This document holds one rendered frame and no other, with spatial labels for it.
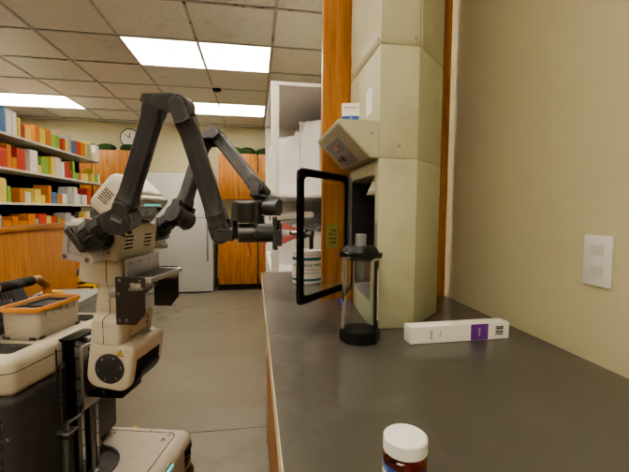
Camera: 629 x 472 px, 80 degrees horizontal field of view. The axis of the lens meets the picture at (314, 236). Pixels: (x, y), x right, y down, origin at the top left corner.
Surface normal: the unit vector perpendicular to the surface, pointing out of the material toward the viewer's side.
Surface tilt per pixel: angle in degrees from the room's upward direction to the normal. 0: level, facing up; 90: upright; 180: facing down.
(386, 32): 90
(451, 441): 0
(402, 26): 90
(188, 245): 90
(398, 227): 90
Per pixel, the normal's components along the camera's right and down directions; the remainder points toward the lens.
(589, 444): 0.00, -1.00
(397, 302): 0.15, 0.07
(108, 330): -0.07, 0.07
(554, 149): -0.99, 0.00
